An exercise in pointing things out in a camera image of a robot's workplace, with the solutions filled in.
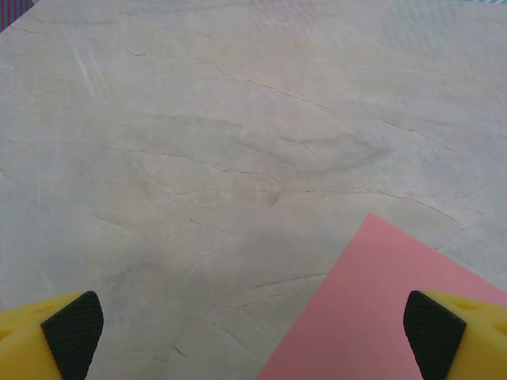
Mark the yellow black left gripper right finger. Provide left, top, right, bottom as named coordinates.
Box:
left=402, top=290, right=507, bottom=380

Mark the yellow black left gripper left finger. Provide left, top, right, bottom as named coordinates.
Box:
left=0, top=291, right=105, bottom=380

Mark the pink paper sheet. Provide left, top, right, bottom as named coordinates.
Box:
left=256, top=212, right=507, bottom=380

